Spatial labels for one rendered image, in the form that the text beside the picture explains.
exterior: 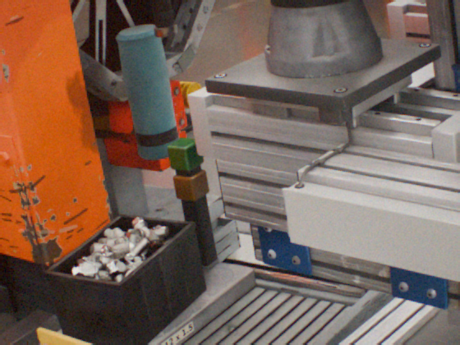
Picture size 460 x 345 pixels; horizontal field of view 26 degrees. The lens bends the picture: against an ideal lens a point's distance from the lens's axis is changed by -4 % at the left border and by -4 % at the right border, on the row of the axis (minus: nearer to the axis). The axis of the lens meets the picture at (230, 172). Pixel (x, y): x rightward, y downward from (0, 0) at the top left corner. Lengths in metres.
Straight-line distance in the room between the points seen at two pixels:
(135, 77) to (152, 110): 0.07
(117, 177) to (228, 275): 0.78
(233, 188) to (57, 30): 0.37
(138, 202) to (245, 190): 1.01
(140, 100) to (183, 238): 0.55
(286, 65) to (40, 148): 0.45
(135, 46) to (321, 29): 0.78
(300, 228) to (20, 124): 0.51
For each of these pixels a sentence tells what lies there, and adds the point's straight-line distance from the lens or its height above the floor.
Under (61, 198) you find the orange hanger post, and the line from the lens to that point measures 1.58.
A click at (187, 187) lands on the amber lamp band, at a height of 0.59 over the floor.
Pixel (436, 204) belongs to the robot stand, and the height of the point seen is 0.73.
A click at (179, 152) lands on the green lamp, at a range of 1.56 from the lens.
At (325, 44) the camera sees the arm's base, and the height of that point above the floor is 0.85.
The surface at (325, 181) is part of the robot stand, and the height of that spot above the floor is 0.73.
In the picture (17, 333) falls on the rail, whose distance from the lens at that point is 1.70.
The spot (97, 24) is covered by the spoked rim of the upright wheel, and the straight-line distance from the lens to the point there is 2.19.
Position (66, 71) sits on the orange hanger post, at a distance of 1.57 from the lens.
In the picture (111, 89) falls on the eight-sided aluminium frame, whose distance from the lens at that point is 2.08.
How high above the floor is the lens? 1.19
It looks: 22 degrees down
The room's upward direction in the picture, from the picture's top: 10 degrees counter-clockwise
